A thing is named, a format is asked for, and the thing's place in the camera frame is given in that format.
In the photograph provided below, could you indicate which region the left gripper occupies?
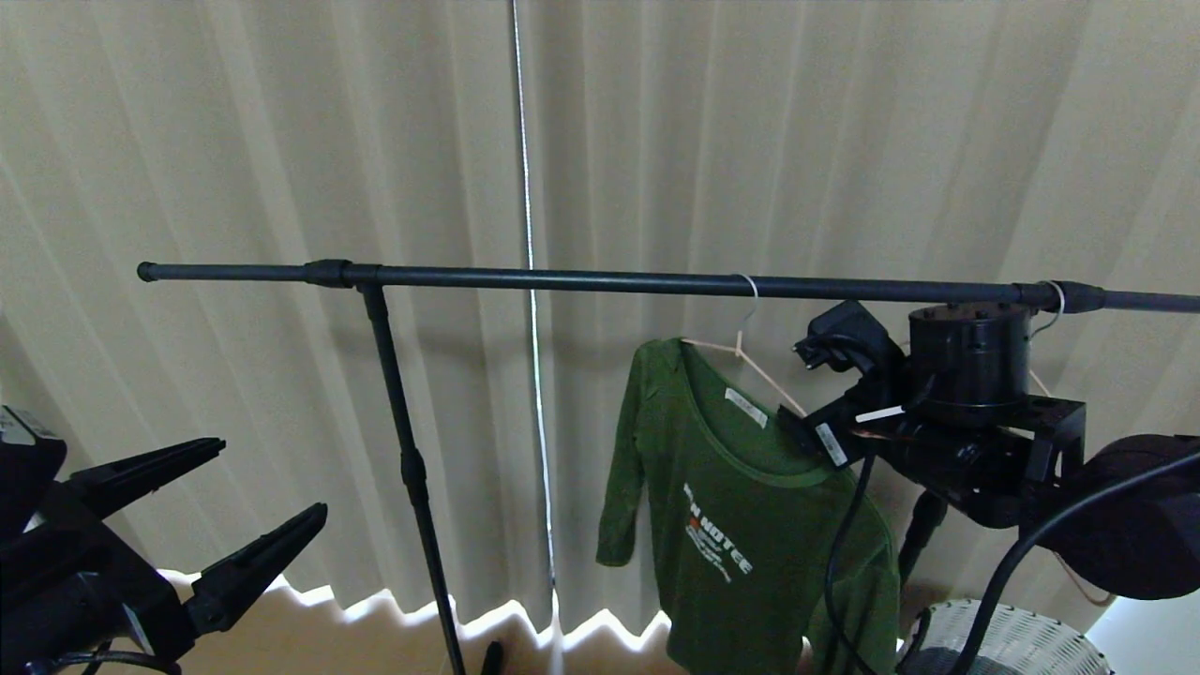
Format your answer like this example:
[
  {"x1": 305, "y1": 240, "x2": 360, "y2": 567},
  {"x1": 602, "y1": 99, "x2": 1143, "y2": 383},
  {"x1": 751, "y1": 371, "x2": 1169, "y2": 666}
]
[{"x1": 0, "y1": 438, "x2": 329, "y2": 667}]

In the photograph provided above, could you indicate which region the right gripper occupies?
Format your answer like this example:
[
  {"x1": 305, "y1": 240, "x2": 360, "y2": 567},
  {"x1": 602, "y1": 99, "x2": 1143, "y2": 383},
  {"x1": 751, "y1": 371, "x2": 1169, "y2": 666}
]
[{"x1": 776, "y1": 389, "x2": 906, "y2": 470}]

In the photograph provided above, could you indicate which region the green printed t-shirt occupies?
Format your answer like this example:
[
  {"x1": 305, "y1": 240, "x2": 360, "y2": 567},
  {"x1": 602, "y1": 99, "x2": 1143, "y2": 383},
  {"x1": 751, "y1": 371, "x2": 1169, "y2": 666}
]
[{"x1": 597, "y1": 337, "x2": 901, "y2": 675}]

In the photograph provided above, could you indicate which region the pink clothes hanger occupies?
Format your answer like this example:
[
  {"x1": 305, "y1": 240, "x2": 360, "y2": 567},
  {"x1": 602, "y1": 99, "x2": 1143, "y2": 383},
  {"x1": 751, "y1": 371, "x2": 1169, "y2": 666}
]
[
  {"x1": 1027, "y1": 281, "x2": 1118, "y2": 608},
  {"x1": 682, "y1": 274, "x2": 809, "y2": 420}
]

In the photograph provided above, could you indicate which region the black clothes rack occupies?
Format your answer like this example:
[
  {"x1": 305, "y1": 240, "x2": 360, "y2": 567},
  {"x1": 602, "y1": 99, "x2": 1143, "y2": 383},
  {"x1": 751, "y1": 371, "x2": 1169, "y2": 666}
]
[{"x1": 138, "y1": 260, "x2": 1200, "y2": 675}]

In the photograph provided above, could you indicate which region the white laundry basket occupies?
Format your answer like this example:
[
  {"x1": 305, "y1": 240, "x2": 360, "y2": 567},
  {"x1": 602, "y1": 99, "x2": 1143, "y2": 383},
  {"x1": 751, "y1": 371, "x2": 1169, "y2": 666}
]
[{"x1": 898, "y1": 600, "x2": 1114, "y2": 675}]

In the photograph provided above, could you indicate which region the beige curtain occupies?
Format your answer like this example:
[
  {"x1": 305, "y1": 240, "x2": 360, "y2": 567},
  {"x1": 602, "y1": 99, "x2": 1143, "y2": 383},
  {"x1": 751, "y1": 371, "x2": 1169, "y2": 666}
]
[{"x1": 0, "y1": 0, "x2": 1200, "y2": 648}]

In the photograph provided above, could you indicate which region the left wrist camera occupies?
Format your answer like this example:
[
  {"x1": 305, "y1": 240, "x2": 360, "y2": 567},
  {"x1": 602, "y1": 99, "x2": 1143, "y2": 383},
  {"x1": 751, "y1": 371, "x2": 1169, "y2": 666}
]
[{"x1": 0, "y1": 406, "x2": 68, "y2": 540}]

